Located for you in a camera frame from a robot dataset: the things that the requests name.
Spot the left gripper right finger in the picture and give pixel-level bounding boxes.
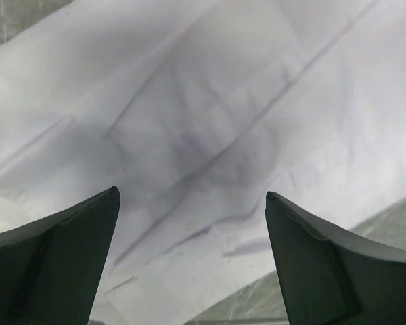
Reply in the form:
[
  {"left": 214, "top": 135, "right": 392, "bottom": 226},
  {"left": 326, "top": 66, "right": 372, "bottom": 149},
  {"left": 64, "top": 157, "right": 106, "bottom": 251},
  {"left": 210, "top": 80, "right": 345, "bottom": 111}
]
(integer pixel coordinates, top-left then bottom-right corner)
[{"left": 265, "top": 192, "right": 406, "bottom": 324}]

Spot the white long sleeve shirt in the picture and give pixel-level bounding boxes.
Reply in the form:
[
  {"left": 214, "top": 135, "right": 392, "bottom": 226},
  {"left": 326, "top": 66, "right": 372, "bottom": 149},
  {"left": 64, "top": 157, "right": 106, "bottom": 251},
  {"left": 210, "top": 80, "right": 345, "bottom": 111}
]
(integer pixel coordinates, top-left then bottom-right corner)
[{"left": 0, "top": 1, "right": 406, "bottom": 324}]

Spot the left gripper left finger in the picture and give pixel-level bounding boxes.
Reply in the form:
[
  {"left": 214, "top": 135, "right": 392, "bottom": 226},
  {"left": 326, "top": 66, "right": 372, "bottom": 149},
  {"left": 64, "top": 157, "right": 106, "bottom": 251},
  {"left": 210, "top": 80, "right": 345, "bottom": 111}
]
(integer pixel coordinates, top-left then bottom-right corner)
[{"left": 0, "top": 186, "right": 120, "bottom": 324}]

